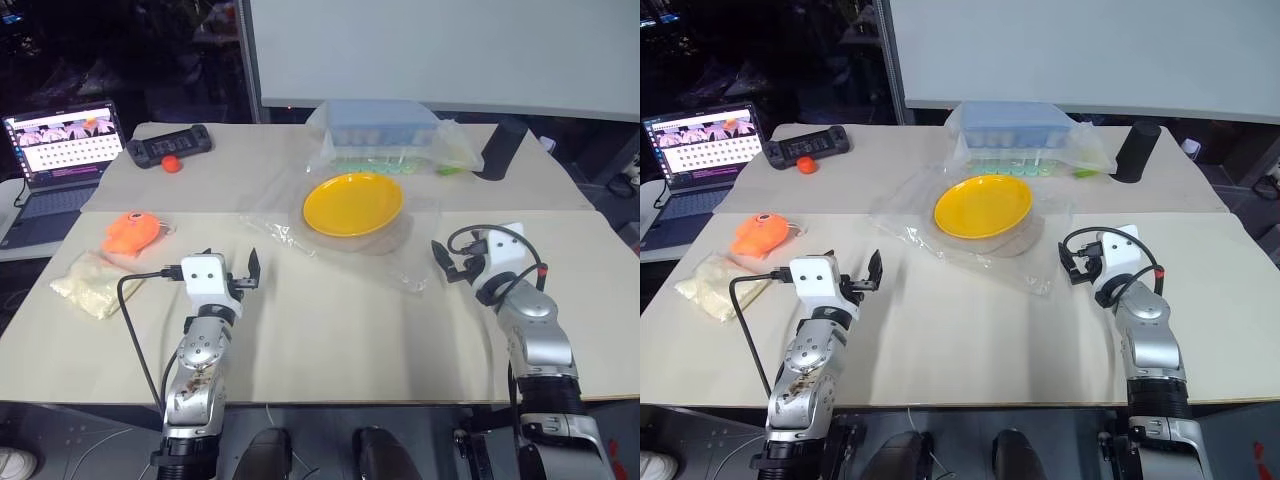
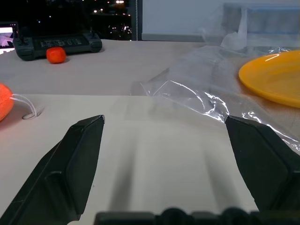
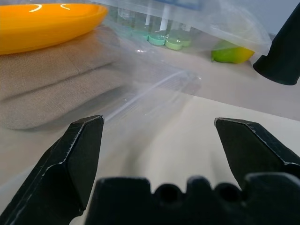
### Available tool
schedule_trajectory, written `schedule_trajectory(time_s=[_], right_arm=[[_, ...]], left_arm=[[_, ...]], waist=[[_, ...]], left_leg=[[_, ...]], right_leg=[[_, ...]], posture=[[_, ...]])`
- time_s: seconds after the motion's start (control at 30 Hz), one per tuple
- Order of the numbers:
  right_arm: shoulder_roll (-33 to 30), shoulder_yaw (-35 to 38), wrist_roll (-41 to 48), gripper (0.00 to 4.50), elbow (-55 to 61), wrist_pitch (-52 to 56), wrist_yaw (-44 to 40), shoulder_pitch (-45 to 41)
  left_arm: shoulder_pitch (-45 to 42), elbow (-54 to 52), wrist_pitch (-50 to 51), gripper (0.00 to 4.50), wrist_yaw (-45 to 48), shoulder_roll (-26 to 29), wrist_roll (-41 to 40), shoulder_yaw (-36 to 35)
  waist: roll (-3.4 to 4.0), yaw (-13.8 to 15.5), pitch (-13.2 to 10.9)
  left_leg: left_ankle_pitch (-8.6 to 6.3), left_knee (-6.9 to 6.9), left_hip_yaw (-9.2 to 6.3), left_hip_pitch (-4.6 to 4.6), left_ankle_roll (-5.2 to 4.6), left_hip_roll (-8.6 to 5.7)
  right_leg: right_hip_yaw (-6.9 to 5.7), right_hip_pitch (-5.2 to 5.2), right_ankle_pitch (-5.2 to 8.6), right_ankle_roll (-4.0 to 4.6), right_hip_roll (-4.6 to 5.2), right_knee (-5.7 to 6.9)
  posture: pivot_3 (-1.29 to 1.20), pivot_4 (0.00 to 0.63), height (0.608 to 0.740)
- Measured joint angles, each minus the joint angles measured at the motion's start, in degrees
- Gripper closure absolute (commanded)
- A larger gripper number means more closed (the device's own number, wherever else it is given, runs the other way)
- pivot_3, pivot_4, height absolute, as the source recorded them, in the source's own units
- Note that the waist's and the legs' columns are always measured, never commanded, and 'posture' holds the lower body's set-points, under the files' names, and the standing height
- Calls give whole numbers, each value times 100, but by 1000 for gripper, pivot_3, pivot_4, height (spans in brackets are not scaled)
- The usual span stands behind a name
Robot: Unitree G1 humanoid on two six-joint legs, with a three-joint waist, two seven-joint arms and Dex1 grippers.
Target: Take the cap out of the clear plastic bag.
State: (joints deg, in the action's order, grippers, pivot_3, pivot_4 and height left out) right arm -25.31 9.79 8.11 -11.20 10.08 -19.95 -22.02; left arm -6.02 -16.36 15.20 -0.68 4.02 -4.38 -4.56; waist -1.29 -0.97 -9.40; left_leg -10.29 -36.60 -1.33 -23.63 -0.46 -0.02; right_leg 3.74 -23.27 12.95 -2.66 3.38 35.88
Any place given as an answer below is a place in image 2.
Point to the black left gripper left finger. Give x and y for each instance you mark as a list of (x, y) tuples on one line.
[(70, 168)]

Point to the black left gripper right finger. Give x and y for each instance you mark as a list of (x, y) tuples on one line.
[(262, 164)]

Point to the clear plastic zip bag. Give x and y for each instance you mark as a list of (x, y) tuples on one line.
[(199, 77)]

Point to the white flat board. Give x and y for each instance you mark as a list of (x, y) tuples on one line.
[(152, 145)]

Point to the yellow plastic plate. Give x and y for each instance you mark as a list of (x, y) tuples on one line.
[(274, 76)]

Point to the orange plush toy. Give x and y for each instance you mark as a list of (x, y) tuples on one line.
[(3, 100)]

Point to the small orange ball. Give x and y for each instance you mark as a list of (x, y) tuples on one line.
[(55, 55)]

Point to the black handheld controller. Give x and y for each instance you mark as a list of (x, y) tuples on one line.
[(58, 43)]

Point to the white crumpled plastic bag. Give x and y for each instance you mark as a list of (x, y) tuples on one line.
[(236, 38)]

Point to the black tablet with lit screen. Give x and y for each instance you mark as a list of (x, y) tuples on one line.
[(7, 37)]

